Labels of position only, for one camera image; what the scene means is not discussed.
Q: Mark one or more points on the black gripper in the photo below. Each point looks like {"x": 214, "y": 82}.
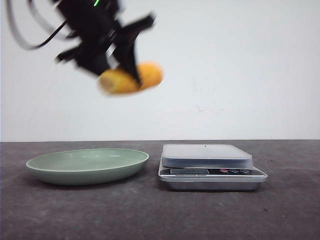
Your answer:
{"x": 96, "y": 23}

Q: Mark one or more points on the green oval plate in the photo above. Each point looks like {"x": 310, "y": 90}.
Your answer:
{"x": 84, "y": 167}

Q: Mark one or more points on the silver digital kitchen scale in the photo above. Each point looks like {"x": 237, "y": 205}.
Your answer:
{"x": 208, "y": 167}

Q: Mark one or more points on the yellow corn cob piece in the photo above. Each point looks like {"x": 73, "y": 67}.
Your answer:
{"x": 119, "y": 82}

